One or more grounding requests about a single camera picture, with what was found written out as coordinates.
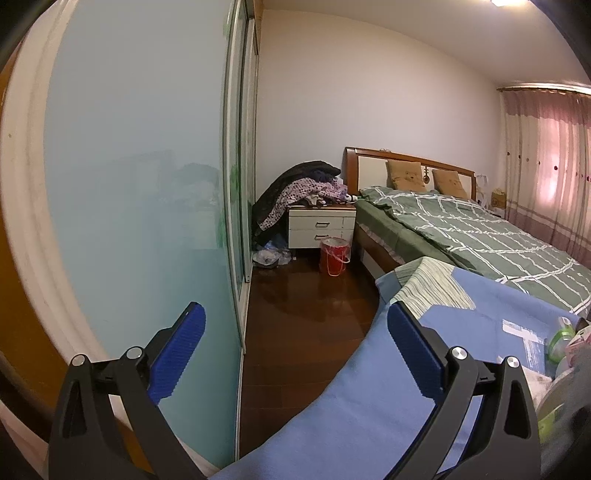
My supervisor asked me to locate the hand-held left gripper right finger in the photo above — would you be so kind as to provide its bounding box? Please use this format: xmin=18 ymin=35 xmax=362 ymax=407
xmin=387 ymin=302 xmax=541 ymax=480

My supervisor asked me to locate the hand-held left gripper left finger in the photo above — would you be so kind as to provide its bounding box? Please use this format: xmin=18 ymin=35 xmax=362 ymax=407
xmin=48 ymin=301 xmax=207 ymax=480

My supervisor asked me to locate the blue tablecloth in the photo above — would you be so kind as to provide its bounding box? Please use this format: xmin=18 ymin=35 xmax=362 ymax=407
xmin=210 ymin=257 xmax=591 ymax=480

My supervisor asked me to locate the red plastic bucket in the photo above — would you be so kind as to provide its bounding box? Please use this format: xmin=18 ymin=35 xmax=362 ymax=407
xmin=320 ymin=236 xmax=352 ymax=278

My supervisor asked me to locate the green plaid duvet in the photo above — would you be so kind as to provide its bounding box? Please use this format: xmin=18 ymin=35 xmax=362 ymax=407
xmin=359 ymin=186 xmax=591 ymax=319

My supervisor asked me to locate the dark green bedsheet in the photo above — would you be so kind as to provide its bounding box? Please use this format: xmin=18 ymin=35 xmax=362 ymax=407
xmin=355 ymin=200 xmax=451 ymax=273

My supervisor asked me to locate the clear plastic bag heap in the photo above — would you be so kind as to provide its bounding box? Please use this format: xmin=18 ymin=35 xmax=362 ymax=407
xmin=253 ymin=233 xmax=294 ymax=268

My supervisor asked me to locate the clear green plastic bottle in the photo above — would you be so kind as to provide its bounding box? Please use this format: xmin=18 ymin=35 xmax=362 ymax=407
xmin=547 ymin=318 xmax=578 ymax=366

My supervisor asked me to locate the white nightstand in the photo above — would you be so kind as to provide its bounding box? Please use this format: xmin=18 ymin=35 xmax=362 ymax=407
xmin=287 ymin=205 xmax=357 ymax=259

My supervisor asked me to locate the brown bear pillow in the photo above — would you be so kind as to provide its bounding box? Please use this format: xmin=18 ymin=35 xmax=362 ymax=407
xmin=387 ymin=160 xmax=428 ymax=192
xmin=433 ymin=169 xmax=469 ymax=199

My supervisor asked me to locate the wooden bed headboard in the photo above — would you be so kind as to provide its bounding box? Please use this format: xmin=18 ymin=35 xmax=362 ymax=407
xmin=342 ymin=147 xmax=477 ymax=280

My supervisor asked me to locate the sliding glass wardrobe door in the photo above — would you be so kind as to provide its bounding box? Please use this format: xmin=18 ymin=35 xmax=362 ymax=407
xmin=0 ymin=0 xmax=264 ymax=480

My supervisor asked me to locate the pile of clothes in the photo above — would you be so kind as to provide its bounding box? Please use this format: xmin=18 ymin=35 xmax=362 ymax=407
xmin=253 ymin=161 xmax=358 ymax=241

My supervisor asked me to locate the pink curtain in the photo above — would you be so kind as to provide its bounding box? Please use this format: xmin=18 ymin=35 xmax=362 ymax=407
xmin=499 ymin=88 xmax=591 ymax=259

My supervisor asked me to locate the wooden curtain rail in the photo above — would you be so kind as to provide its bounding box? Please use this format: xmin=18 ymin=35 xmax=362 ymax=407
xmin=498 ymin=81 xmax=591 ymax=96

